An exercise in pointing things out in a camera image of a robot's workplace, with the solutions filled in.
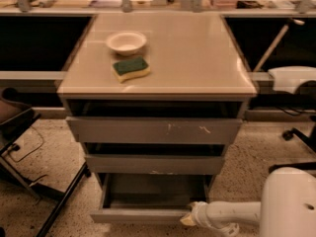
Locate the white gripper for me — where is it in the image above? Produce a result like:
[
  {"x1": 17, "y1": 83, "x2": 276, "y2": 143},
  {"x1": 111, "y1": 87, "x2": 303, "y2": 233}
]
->
[{"x1": 180, "y1": 201, "x2": 210, "y2": 228}]

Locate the grey bottom drawer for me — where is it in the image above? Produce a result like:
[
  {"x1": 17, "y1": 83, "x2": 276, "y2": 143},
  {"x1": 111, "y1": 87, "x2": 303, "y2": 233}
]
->
[{"x1": 91, "y1": 174, "x2": 212, "y2": 224}]

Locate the grey drawer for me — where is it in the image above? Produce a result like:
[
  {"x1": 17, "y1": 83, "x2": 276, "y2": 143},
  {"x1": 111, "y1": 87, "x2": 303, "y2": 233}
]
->
[
  {"x1": 66, "y1": 117, "x2": 242, "y2": 144},
  {"x1": 91, "y1": 174, "x2": 212, "y2": 224},
  {"x1": 85, "y1": 154, "x2": 224, "y2": 175}
]

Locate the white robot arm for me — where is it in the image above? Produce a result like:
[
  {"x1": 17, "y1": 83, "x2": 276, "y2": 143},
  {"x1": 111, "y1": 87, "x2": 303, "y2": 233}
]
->
[{"x1": 181, "y1": 167, "x2": 316, "y2": 237}]

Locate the grey middle drawer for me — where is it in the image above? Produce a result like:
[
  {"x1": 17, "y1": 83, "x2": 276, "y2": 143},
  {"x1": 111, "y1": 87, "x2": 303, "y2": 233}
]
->
[{"x1": 85, "y1": 154, "x2": 224, "y2": 175}]

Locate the grey drawer cabinet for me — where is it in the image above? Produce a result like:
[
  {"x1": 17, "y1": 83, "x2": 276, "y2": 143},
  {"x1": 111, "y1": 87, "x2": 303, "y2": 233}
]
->
[{"x1": 56, "y1": 12, "x2": 259, "y2": 196}]

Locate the grey top drawer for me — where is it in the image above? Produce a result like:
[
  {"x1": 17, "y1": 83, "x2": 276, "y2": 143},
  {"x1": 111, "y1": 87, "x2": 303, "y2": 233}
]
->
[{"x1": 66, "y1": 117, "x2": 242, "y2": 144}]

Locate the black office chair base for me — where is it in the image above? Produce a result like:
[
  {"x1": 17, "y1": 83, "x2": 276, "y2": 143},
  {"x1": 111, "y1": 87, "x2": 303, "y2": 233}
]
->
[{"x1": 268, "y1": 116, "x2": 316, "y2": 175}]

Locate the green yellow sponge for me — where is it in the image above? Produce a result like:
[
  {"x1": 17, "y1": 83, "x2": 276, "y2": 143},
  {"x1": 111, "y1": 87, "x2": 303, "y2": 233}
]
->
[{"x1": 113, "y1": 56, "x2": 150, "y2": 83}]

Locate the white chair armrest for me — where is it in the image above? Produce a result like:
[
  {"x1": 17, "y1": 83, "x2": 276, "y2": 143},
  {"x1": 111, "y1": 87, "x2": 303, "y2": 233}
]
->
[{"x1": 268, "y1": 66, "x2": 316, "y2": 94}]

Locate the white bowl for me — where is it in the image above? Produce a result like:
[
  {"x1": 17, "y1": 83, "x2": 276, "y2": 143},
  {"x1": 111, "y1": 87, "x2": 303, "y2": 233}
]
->
[{"x1": 106, "y1": 31, "x2": 147, "y2": 56}]

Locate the black chair on left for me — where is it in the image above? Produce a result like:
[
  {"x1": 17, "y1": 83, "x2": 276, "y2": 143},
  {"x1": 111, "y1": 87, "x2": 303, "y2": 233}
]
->
[{"x1": 0, "y1": 87, "x2": 93, "y2": 237}]

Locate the white stick with black tip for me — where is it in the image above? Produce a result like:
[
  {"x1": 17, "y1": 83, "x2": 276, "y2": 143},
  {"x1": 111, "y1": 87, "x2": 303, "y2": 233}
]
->
[{"x1": 253, "y1": 18, "x2": 305, "y2": 72}]

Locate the black floor cable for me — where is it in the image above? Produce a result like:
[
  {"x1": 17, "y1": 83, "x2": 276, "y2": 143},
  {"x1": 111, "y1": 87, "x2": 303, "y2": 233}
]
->
[{"x1": 8, "y1": 125, "x2": 46, "y2": 163}]

